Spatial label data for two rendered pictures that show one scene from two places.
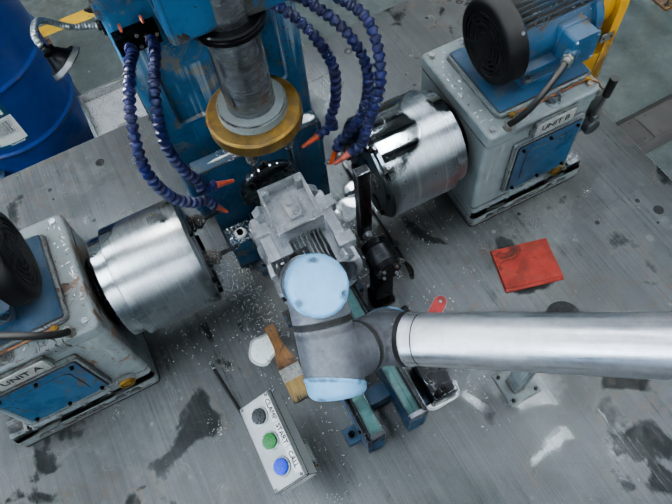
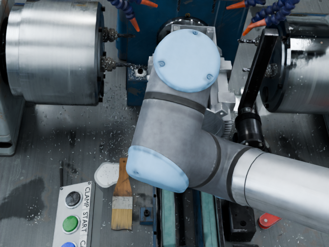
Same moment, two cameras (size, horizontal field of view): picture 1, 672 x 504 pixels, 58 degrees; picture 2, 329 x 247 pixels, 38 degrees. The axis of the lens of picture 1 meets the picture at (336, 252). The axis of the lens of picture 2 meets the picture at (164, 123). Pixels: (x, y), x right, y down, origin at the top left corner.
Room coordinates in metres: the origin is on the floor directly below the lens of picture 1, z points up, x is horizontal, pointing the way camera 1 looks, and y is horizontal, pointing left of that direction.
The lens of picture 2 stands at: (-0.10, -0.05, 1.86)
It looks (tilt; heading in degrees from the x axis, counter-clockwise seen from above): 52 degrees down; 12
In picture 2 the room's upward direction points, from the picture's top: 7 degrees clockwise
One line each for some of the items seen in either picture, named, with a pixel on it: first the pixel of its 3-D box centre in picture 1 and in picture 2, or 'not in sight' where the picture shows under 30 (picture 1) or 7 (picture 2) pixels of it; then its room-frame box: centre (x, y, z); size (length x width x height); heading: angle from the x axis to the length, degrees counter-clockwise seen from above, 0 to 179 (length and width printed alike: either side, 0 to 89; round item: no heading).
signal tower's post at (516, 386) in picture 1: (536, 355); not in sight; (0.33, -0.36, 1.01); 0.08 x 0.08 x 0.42; 19
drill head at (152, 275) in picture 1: (137, 276); (40, 52); (0.62, 0.43, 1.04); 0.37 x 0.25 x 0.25; 109
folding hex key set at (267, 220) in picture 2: (435, 312); (273, 216); (0.53, -0.22, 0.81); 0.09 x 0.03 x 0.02; 143
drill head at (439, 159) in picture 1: (413, 148); (318, 64); (0.85, -0.21, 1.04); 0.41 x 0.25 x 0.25; 109
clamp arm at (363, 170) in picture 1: (363, 206); (256, 76); (0.66, -0.07, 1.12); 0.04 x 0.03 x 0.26; 19
